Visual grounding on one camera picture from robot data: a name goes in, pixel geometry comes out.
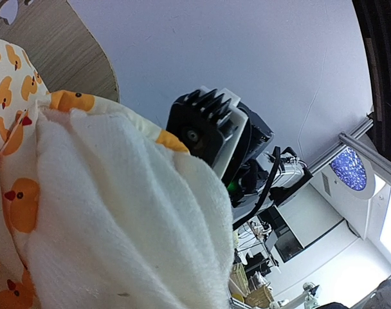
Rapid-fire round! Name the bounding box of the duck print mattress cushion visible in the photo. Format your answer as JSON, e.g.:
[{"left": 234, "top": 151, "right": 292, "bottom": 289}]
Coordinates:
[{"left": 0, "top": 39, "right": 233, "bottom": 308}]

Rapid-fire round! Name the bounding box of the wooden striped pet bed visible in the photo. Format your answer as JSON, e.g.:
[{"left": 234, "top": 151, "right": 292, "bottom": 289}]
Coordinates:
[{"left": 0, "top": 1, "right": 120, "bottom": 102}]

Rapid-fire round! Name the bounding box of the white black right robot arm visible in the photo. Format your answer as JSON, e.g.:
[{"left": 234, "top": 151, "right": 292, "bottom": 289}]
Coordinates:
[{"left": 223, "top": 103, "right": 313, "bottom": 230}]

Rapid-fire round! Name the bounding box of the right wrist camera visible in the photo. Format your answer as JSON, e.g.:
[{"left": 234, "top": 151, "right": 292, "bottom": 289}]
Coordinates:
[{"left": 166, "top": 86, "right": 248, "bottom": 180}]

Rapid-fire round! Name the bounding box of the aluminium frame background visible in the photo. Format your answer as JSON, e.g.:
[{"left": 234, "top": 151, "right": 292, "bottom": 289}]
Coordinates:
[{"left": 307, "top": 112, "right": 374, "bottom": 175}]

